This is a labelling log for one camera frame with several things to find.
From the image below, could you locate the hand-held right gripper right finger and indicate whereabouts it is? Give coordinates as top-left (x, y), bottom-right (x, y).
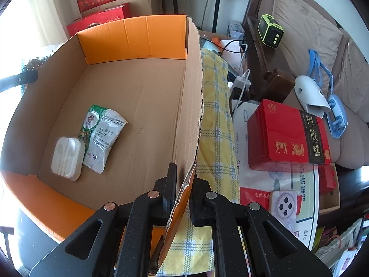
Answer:
top-left (189, 176), bottom-right (341, 277)

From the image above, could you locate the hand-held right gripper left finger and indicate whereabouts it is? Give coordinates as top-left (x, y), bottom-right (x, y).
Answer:
top-left (29, 162), bottom-right (178, 277)

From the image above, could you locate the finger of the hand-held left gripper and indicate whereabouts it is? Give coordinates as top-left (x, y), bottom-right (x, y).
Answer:
top-left (0, 70), bottom-right (39, 90)

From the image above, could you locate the large orange-lined cardboard box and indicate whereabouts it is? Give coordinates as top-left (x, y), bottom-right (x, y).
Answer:
top-left (0, 14), bottom-right (205, 277)

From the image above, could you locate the red paper packet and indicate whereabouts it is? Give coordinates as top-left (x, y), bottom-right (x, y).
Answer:
top-left (239, 187), bottom-right (273, 209)

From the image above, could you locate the yellow plaid cloth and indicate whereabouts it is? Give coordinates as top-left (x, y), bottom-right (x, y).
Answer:
top-left (157, 48), bottom-right (241, 276)

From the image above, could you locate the green and white sachet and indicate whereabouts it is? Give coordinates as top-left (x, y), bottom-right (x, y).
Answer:
top-left (82, 105), bottom-right (128, 174)

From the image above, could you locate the white earphone case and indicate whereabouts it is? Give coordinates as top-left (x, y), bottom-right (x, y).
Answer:
top-left (51, 137), bottom-right (86, 182)

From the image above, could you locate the flat red gift box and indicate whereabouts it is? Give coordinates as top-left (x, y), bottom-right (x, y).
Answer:
top-left (66, 3), bottom-right (131, 37)

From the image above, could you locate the red and black tin box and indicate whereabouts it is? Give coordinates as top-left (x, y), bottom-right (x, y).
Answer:
top-left (247, 99), bottom-right (333, 172)

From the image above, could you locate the white charger adapter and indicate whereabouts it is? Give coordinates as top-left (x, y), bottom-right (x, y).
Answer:
top-left (236, 69), bottom-right (251, 89)

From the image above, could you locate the small red box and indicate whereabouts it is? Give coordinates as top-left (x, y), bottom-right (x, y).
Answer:
top-left (318, 164), bottom-right (337, 196)

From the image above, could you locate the shallow cardboard tray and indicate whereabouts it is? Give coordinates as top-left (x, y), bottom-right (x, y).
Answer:
top-left (316, 162), bottom-right (341, 214)

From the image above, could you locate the dark wooden box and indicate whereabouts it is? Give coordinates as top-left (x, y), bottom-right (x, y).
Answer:
top-left (263, 68), bottom-right (296, 103)

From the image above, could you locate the plain brown cardboard box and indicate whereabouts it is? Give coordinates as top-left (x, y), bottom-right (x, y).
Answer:
top-left (124, 0), bottom-right (164, 18)

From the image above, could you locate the pile of magazines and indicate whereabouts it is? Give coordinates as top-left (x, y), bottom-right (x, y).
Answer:
top-left (310, 212), bottom-right (366, 269)

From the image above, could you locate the white handheld device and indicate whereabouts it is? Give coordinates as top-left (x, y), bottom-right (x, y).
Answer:
top-left (294, 75), bottom-right (331, 114)

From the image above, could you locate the blue plastic massager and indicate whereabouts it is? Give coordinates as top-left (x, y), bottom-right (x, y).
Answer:
top-left (308, 49), bottom-right (348, 139)

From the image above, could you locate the black speaker stand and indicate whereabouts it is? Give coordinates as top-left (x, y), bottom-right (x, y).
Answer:
top-left (213, 0), bottom-right (222, 33)

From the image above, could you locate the green and black cube device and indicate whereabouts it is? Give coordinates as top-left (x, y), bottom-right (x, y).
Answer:
top-left (257, 14), bottom-right (285, 48)

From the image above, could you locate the beige sofa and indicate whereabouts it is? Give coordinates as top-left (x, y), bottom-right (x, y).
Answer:
top-left (244, 0), bottom-right (369, 169)

